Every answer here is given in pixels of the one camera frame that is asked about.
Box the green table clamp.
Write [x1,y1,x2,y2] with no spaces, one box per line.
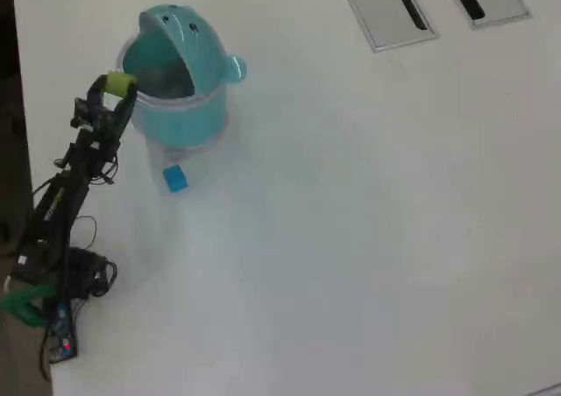
[0,285,57,328]

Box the black cable bundle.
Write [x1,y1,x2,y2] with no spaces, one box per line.
[32,157,119,257]

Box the blue controller circuit board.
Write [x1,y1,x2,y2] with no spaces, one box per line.
[46,301,80,365]

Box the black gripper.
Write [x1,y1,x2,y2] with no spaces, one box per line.
[75,74,138,166]

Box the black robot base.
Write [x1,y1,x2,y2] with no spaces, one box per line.
[56,246,118,301]

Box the green lego block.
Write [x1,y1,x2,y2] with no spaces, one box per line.
[106,71,137,97]

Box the teal whale-shaped bin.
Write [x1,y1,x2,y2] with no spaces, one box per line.
[115,4,250,163]

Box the small wrist camera board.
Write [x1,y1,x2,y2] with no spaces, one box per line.
[71,96,106,130]

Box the blue lego block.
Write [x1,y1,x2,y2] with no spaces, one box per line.
[161,164,189,194]

